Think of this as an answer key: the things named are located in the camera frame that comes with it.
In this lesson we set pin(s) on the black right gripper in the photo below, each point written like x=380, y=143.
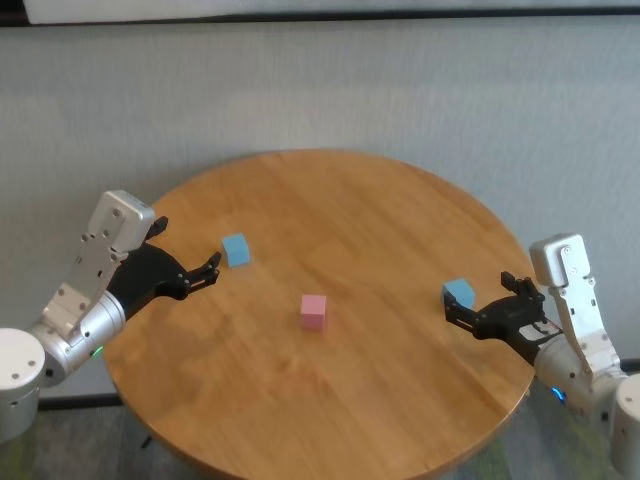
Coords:
x=510, y=322

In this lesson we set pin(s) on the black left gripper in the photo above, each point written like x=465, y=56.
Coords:
x=147, y=280

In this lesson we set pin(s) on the blue cube block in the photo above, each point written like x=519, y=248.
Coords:
x=462, y=291
x=236, y=251

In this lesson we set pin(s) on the pink cube block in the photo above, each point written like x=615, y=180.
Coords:
x=313, y=314

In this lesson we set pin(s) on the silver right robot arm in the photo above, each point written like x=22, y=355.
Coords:
x=565, y=370

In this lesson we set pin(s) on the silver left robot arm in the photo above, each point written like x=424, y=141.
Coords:
x=30, y=370

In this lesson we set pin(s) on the black baseboard strip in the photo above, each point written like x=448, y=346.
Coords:
x=80, y=400

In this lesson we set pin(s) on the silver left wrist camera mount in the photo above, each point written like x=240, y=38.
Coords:
x=105, y=240

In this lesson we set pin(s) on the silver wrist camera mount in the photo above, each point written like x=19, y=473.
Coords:
x=565, y=270
x=105, y=240

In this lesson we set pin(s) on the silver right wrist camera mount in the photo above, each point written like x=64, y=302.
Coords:
x=565, y=270

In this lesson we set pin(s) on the black wall rail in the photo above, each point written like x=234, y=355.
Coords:
x=320, y=18

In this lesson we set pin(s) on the white wall panel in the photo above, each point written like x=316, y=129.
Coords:
x=320, y=6

